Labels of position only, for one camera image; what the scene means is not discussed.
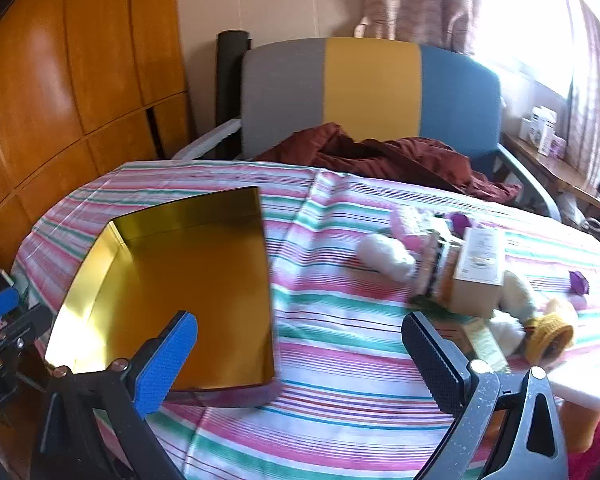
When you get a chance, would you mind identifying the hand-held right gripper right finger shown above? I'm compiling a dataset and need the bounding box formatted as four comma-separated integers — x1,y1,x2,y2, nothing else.
401,311,570,480

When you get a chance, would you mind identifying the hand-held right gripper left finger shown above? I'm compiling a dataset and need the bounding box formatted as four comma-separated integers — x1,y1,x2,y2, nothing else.
30,310,199,480

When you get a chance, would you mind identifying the gold tin box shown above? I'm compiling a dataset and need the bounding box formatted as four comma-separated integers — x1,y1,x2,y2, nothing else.
44,185,276,408

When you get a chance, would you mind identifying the beige snack packet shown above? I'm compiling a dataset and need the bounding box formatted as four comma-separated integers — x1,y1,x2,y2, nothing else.
410,232,443,306

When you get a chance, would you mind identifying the cream cardboard box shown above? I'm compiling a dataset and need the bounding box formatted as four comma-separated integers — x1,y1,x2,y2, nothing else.
450,226,507,320

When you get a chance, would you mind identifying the white plastic bag bundle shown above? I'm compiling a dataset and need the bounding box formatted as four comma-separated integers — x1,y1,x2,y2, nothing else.
356,232,417,281

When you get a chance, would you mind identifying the yellow knitted burger toy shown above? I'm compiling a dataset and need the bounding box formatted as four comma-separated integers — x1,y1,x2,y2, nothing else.
524,297,580,366

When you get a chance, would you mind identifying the pink clear hair clip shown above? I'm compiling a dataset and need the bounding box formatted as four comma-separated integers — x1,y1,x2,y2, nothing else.
387,205,438,251

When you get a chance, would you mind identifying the yellow sponge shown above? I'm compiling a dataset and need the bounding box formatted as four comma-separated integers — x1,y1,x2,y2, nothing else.
560,400,600,456

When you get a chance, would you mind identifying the striped tablecloth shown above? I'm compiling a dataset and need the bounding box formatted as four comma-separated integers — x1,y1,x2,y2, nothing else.
11,160,600,480

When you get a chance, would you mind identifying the maroon jacket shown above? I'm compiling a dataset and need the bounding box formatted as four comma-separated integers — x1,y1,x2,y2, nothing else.
254,121,523,206

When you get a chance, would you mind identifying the wooden side table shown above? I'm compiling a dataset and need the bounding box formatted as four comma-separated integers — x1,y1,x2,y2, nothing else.
500,132,600,221

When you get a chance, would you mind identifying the wooden wardrobe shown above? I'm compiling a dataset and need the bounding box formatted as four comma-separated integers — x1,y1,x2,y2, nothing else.
0,0,193,266

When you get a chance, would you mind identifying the tall white box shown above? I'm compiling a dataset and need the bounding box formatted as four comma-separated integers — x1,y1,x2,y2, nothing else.
530,105,558,156

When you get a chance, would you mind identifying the grey yellow blue chair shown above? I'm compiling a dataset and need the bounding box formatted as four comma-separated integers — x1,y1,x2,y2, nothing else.
172,36,563,223

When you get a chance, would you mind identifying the black rolled mat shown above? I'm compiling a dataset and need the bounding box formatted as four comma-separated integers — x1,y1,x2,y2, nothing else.
216,30,251,161

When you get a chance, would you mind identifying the patterned curtain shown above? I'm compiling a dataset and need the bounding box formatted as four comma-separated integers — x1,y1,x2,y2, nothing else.
355,0,486,56
562,0,600,196

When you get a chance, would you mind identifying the window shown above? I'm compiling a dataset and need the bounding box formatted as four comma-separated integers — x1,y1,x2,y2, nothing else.
472,0,581,98

